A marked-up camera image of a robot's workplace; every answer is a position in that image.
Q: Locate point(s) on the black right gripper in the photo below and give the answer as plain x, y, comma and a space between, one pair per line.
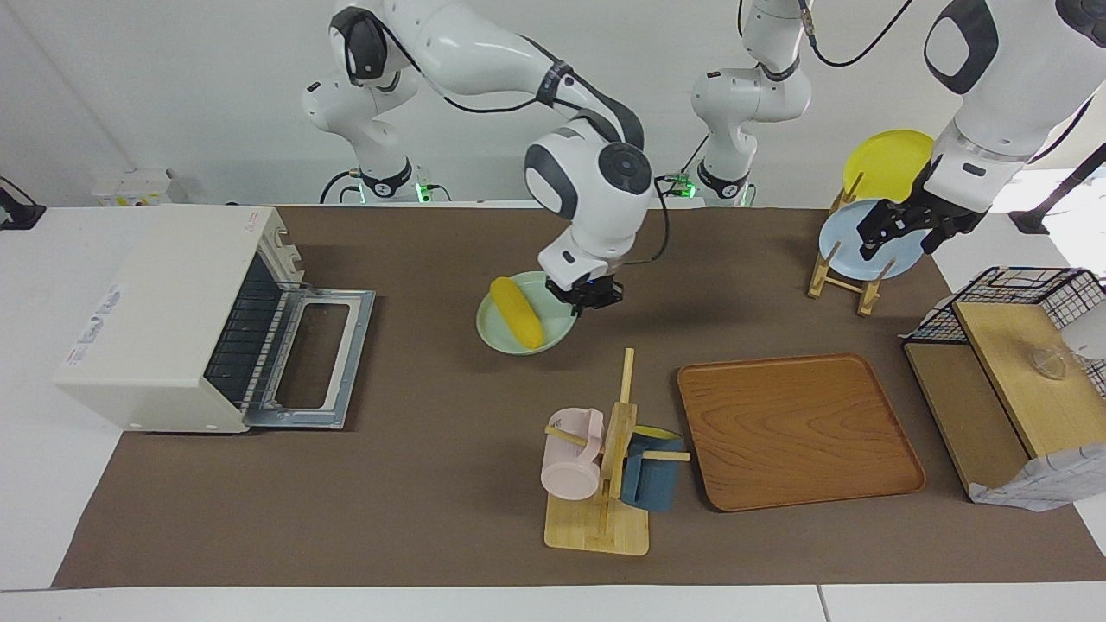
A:
587, 289

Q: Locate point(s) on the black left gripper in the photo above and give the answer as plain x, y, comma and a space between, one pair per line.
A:
937, 218

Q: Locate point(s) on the yellow corn cob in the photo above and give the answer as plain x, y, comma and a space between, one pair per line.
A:
518, 315

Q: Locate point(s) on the light green plate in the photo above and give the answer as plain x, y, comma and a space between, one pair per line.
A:
501, 333

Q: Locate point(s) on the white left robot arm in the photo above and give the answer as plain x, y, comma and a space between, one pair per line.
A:
994, 104

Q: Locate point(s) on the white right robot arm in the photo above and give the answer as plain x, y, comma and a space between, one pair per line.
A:
484, 52

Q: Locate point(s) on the cream toaster oven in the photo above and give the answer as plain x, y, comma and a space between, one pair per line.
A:
155, 320

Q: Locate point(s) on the light blue plate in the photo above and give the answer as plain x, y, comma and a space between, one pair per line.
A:
842, 250

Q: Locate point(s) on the yellow plate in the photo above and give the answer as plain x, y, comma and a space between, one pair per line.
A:
890, 164

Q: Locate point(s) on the wooden dish rack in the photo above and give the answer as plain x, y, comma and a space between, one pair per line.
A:
815, 285

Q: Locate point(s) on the black tripod stand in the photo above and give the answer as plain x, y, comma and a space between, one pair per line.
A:
1063, 190

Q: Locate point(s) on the pink mug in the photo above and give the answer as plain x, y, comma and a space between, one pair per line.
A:
566, 475

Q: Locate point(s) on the clear glass cup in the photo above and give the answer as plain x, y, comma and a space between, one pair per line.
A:
1045, 363

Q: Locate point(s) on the dark blue mug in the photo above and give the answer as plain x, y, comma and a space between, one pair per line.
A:
652, 484

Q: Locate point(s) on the brown wooden tray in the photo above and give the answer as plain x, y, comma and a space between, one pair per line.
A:
795, 432

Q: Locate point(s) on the wooden mug tree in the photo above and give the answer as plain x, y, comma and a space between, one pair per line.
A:
587, 527

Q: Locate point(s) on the brown table mat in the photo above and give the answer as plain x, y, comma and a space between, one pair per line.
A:
432, 484

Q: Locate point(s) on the white box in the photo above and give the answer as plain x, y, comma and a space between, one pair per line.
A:
134, 188

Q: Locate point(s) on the black clamp mount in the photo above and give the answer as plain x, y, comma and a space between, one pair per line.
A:
17, 212

